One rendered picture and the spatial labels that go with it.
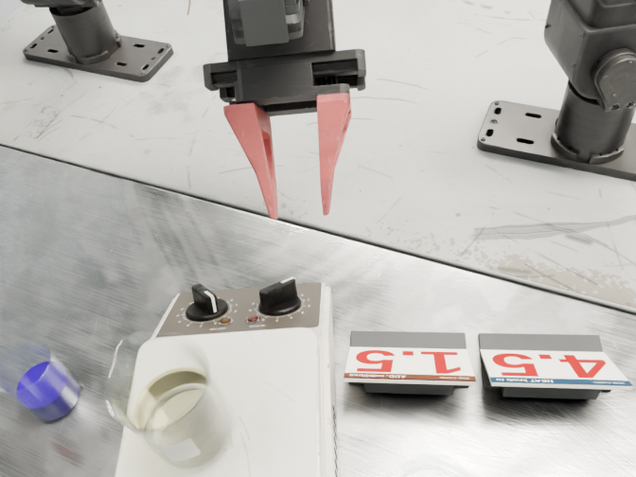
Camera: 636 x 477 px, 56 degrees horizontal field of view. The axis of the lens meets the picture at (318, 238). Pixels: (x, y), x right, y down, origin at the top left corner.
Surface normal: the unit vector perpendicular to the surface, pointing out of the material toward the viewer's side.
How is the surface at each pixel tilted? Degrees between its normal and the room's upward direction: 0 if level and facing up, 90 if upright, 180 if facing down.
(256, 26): 78
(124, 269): 0
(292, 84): 42
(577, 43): 89
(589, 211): 0
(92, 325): 0
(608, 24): 90
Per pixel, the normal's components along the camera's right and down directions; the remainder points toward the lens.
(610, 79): 0.13, 0.76
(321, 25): -0.07, 0.05
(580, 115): -0.73, 0.58
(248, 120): -0.04, 0.41
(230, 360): -0.11, -0.62
